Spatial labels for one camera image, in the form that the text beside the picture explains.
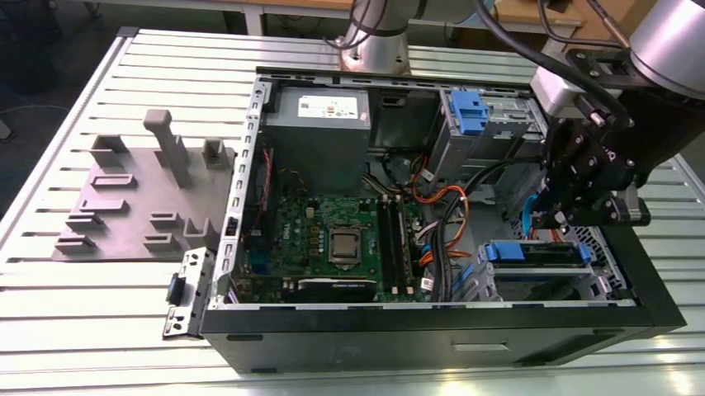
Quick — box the blue plastic drive latch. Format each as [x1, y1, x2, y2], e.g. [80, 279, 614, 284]
[448, 89, 491, 137]

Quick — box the multicoloured power wire bundle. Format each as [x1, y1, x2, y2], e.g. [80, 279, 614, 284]
[362, 147, 475, 290]

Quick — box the red black twisted wire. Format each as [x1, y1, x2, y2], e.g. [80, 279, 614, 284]
[256, 144, 276, 239]

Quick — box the black graphics card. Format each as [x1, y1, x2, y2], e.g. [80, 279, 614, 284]
[280, 276, 380, 304]

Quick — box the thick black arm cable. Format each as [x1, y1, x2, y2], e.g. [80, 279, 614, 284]
[473, 0, 634, 129]

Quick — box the white desk frame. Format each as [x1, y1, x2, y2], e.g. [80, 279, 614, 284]
[223, 0, 354, 36]

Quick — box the silver hinged slot bracket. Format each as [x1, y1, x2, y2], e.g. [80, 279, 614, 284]
[160, 246, 213, 342]

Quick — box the hard disk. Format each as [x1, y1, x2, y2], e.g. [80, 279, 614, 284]
[477, 242, 599, 269]

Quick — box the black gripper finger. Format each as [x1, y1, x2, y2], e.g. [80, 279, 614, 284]
[562, 181, 626, 227]
[537, 117, 605, 229]

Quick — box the silver CPU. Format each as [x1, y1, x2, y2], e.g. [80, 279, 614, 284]
[328, 232, 363, 260]

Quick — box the black case fan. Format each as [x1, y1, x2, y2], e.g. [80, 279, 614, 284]
[244, 135, 276, 210]

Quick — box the black cable bundle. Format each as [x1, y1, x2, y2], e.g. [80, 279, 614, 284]
[428, 154, 550, 302]

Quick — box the grey parts rack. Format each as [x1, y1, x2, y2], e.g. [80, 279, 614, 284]
[52, 108, 239, 263]

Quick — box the black open PC case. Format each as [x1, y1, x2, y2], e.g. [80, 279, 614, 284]
[197, 64, 689, 375]

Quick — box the grey metal drive cage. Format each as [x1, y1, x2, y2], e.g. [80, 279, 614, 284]
[427, 88, 551, 178]

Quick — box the wooden desk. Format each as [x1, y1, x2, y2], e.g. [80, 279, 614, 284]
[456, 0, 586, 57]

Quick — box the green motherboard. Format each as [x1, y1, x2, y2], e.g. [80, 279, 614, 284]
[228, 193, 436, 304]

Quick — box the RAM stick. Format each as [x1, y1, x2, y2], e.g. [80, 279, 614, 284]
[394, 196, 415, 294]
[376, 196, 400, 296]

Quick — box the CPU socket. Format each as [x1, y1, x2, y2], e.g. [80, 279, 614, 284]
[324, 221, 368, 272]

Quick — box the grey power supply unit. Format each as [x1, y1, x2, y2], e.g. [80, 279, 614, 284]
[258, 84, 374, 197]

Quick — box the silver disk bay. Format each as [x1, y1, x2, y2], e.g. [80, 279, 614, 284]
[459, 238, 633, 304]

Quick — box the blue data wire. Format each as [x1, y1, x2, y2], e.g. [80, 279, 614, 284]
[522, 196, 545, 243]

